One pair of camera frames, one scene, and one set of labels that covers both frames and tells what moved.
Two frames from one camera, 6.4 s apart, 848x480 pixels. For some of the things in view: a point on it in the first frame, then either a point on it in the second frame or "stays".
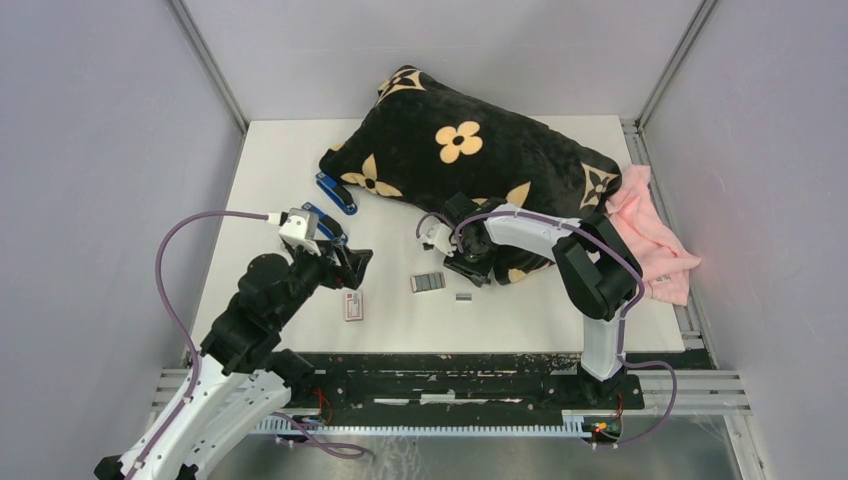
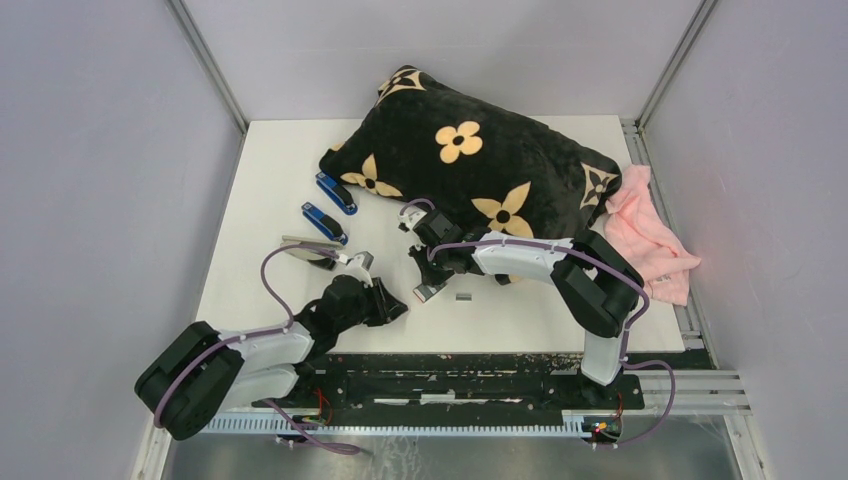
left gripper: [335, 274] → [386, 306]
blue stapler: [337, 192] stays
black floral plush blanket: [422, 141] stays
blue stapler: [328, 225] stays
